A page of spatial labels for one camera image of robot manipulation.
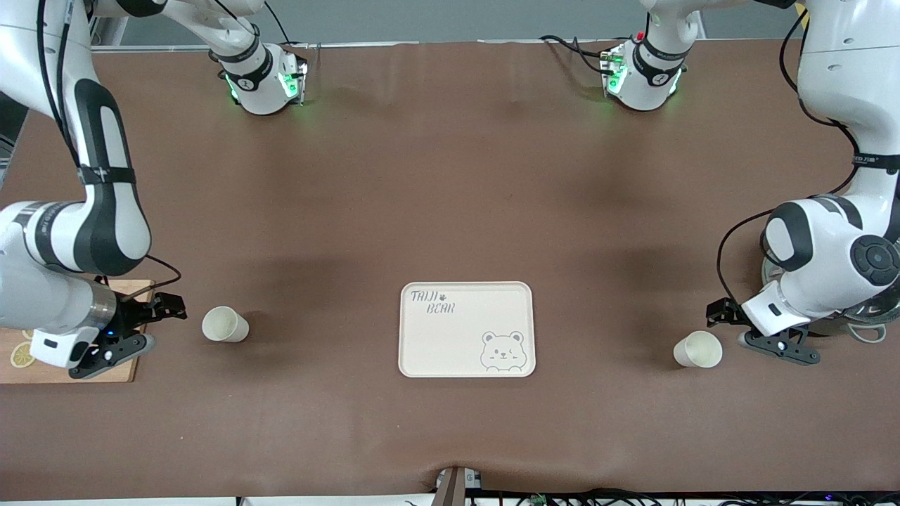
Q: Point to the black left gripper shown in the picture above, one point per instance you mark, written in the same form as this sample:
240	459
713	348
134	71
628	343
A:
724	310

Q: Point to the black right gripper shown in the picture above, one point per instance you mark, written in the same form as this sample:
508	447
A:
133	314

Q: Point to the white plastic cup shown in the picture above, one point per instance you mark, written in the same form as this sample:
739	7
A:
223	325
699	350

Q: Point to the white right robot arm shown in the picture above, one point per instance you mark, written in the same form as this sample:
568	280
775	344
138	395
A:
105	211

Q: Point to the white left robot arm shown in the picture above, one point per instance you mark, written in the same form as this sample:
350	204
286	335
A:
844	70

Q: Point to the cream tray with bear print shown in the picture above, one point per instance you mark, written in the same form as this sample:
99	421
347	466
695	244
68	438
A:
464	337

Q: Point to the wooden cutting board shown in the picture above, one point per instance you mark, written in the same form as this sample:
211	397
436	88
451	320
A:
42	376

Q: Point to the glass pot lid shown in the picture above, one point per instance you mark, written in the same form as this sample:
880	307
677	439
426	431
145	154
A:
872	309

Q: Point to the brown table cover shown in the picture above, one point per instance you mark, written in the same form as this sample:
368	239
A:
450	176

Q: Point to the grey table edge bracket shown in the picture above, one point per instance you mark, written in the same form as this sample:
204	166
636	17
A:
450	488

